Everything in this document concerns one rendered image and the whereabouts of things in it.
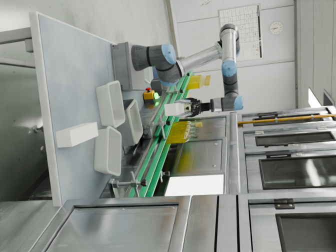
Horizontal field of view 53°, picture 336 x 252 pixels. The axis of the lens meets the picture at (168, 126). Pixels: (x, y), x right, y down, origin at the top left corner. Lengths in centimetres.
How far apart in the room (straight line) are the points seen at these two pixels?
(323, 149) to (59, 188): 158
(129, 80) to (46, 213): 89
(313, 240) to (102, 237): 63
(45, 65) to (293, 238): 101
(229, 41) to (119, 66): 62
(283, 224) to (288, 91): 732
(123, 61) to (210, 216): 110
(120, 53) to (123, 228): 107
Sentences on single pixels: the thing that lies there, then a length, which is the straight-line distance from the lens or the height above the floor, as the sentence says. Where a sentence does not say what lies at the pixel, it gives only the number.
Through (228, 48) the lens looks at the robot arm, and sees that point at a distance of 185.
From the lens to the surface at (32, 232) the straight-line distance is 127.
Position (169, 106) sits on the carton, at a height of 108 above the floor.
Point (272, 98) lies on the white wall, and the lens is 835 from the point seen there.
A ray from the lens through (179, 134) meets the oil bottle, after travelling 213.
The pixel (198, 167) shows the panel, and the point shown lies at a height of 115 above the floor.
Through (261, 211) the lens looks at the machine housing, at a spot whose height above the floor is 147.
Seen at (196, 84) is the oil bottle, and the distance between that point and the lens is 315.
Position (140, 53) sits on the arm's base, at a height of 91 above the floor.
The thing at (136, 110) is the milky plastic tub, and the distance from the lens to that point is 198.
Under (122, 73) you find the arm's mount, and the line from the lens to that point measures 191.
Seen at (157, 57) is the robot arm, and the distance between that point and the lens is 191.
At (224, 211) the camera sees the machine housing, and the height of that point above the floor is 136.
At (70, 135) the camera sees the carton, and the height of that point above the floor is 81.
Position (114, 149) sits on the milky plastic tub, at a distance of 172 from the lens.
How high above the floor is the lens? 144
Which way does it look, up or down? 13 degrees down
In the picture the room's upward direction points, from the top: 85 degrees clockwise
